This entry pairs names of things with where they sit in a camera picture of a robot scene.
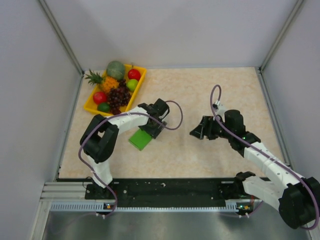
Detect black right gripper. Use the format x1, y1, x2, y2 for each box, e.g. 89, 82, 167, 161
190, 115, 233, 141

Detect green paper box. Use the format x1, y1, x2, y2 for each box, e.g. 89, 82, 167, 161
128, 129, 153, 151

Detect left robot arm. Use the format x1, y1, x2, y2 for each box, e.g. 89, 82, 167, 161
78, 98, 170, 199

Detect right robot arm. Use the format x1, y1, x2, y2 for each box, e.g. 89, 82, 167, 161
189, 109, 320, 229

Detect purple grape bunch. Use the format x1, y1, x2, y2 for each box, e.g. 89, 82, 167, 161
107, 79, 131, 115

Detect green apple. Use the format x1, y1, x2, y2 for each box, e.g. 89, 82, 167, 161
126, 79, 139, 92

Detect green lime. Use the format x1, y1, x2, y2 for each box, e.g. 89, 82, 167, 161
97, 102, 111, 113

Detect red apple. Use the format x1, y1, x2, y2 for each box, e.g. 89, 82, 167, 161
127, 68, 141, 81

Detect red pomegranate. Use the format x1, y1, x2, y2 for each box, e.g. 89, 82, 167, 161
92, 91, 108, 105

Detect pineapple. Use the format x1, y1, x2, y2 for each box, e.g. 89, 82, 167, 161
85, 70, 119, 94

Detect yellow plastic tray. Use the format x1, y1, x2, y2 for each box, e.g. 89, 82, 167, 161
83, 60, 147, 116

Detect green melon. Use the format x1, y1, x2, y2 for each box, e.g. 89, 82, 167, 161
106, 60, 126, 81

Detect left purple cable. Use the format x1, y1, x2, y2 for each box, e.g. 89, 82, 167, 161
78, 100, 184, 220

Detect purple cable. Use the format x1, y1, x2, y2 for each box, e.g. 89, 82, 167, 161
209, 84, 320, 231
78, 100, 184, 220

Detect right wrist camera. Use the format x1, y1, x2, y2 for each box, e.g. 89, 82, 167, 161
212, 100, 227, 118

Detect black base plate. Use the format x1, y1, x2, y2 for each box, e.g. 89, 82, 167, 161
85, 178, 255, 208

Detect white slotted cable duct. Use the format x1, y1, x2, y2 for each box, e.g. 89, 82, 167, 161
50, 201, 253, 213

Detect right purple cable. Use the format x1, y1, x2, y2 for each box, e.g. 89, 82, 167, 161
209, 84, 320, 231

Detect aluminium frame rail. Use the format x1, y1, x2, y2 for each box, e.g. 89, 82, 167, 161
40, 179, 116, 203

